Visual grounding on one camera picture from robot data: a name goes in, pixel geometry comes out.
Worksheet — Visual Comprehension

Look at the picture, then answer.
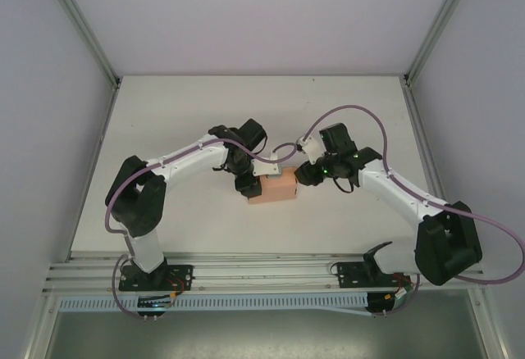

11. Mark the pink paper box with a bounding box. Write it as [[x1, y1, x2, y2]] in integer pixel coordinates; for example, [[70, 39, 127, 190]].
[[247, 166, 299, 205]]

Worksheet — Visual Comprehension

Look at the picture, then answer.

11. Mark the aluminium frame post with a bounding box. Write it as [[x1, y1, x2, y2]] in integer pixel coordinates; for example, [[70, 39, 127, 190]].
[[38, 0, 123, 89], [404, 0, 482, 87]]

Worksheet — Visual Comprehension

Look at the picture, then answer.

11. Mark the aluminium table side rail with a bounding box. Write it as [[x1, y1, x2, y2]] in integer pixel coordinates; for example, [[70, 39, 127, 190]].
[[401, 84, 486, 270], [65, 82, 123, 264]]

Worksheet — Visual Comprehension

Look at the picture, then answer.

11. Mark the white slotted cable duct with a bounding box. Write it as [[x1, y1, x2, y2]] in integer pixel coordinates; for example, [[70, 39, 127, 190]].
[[59, 291, 406, 313]]

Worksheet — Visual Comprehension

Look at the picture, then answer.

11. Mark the grey metal panel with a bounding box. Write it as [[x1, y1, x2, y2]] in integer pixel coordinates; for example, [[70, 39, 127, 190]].
[[43, 308, 490, 359]]

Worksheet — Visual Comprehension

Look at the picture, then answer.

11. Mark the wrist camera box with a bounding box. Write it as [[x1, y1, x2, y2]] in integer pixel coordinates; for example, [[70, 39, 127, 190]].
[[296, 134, 322, 164], [251, 152, 285, 180]]

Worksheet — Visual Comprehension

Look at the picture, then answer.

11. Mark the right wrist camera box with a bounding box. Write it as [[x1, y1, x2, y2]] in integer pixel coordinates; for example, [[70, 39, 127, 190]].
[[296, 134, 322, 164]]

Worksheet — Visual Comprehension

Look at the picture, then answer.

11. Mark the aluminium mounting rail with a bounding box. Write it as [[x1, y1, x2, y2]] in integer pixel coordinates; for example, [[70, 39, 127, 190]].
[[42, 251, 490, 295]]

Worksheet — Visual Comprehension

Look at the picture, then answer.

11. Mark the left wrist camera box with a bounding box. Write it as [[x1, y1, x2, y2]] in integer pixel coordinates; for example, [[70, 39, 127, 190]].
[[251, 152, 285, 180]]

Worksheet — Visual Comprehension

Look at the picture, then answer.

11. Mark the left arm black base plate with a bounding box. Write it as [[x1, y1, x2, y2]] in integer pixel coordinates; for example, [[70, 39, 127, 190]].
[[117, 263, 195, 293]]

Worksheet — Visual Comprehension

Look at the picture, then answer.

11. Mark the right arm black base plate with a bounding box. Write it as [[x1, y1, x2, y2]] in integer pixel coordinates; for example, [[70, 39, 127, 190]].
[[332, 260, 414, 291]]

